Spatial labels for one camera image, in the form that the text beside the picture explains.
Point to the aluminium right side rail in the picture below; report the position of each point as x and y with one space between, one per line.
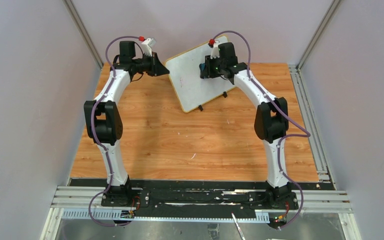
309 120

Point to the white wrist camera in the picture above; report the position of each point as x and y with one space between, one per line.
214 45
146 45

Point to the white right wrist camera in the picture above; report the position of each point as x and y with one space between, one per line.
214 45

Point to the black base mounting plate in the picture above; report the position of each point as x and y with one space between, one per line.
202 199

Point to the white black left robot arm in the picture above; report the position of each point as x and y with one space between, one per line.
103 121

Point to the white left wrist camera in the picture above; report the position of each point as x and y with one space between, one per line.
146 45

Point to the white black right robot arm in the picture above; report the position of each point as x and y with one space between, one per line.
270 124

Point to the aluminium front rail frame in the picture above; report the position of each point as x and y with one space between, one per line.
78 203

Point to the silver pen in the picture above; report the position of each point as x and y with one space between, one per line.
238 228

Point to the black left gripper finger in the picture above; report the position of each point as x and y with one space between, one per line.
159 71
156 62

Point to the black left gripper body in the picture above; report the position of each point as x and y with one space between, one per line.
154 64

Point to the blue bone-shaped whiteboard eraser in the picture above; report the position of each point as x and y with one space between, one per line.
203 70

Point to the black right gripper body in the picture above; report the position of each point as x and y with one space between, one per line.
208 68

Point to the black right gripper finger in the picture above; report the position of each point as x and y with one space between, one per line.
203 66
203 75

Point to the yellow-framed whiteboard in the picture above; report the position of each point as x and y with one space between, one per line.
192 91

